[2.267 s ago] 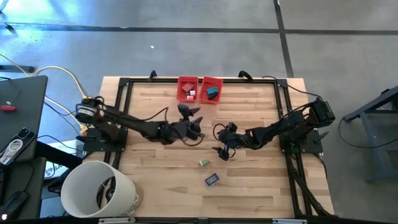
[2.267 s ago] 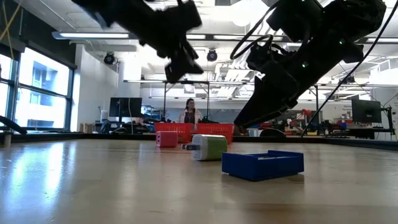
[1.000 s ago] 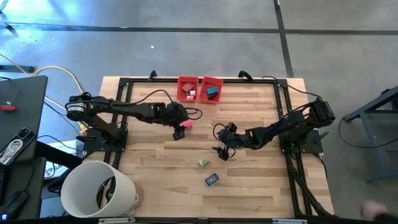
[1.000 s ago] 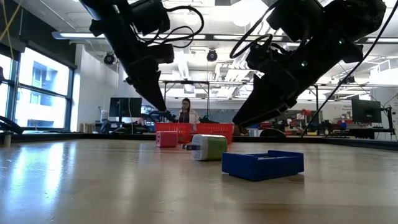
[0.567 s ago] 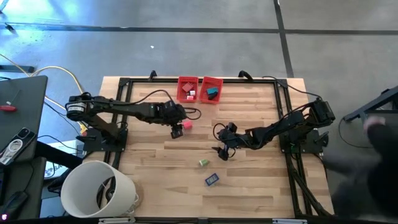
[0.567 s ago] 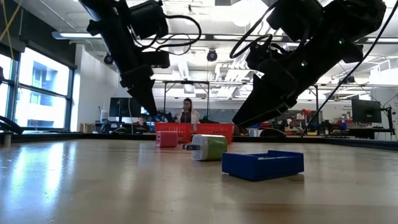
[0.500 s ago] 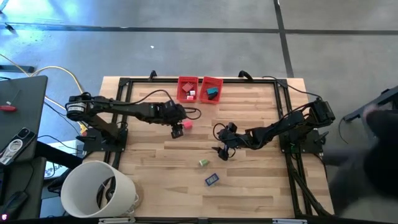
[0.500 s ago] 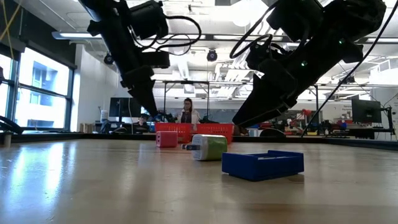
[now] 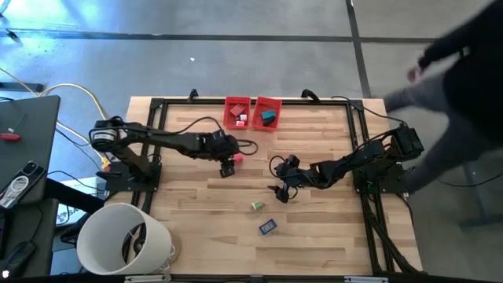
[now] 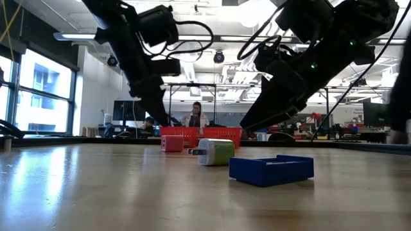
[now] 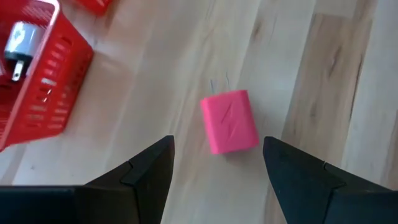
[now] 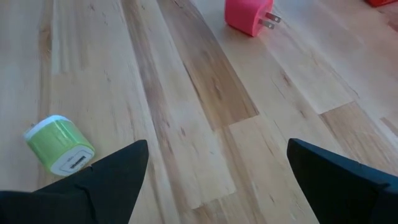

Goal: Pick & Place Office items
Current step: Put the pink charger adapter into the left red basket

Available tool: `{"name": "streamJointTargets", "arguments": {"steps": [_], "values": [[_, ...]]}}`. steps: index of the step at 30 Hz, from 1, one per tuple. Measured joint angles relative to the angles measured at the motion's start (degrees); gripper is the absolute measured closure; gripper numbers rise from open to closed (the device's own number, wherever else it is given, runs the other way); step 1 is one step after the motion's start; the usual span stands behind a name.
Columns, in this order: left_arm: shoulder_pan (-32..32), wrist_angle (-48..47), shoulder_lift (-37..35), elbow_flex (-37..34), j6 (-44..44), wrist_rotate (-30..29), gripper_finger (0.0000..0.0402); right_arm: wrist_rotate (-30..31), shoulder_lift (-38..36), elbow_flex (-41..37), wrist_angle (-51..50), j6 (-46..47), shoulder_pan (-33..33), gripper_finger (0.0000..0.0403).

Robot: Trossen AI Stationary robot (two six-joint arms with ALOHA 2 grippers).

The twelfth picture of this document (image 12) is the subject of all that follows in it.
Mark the green and white wall charger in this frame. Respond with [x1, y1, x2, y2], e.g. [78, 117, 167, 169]
[22, 114, 96, 177]

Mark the red plastic basket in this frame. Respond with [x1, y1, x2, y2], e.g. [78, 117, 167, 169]
[363, 0, 398, 7]

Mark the pink wall charger cube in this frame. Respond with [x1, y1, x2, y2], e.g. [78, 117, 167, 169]
[224, 0, 282, 38]

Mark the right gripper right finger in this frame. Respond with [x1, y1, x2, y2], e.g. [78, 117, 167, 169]
[286, 138, 398, 224]

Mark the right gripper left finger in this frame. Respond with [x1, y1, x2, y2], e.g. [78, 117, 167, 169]
[0, 139, 149, 224]

